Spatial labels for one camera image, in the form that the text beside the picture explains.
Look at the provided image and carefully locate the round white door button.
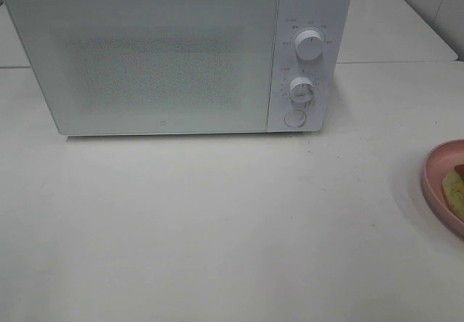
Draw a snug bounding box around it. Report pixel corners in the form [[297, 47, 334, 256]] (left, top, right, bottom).
[[284, 110, 307, 128]]

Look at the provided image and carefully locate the white microwave door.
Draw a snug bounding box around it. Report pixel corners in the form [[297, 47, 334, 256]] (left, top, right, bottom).
[[7, 0, 277, 136]]

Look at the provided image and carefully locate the pink round plate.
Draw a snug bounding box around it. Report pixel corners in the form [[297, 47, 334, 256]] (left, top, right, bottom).
[[421, 139, 463, 238]]

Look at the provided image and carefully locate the toast sandwich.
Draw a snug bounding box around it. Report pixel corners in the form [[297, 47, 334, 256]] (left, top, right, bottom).
[[442, 165, 463, 219]]

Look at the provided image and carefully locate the lower white timer knob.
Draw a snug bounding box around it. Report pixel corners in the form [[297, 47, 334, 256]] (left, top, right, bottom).
[[287, 76, 315, 104]]

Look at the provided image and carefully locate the white microwave oven body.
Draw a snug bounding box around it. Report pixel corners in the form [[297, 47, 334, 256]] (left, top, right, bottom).
[[7, 0, 352, 136]]

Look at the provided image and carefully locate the upper white power knob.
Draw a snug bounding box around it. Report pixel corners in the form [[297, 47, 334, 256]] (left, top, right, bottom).
[[294, 28, 325, 61]]

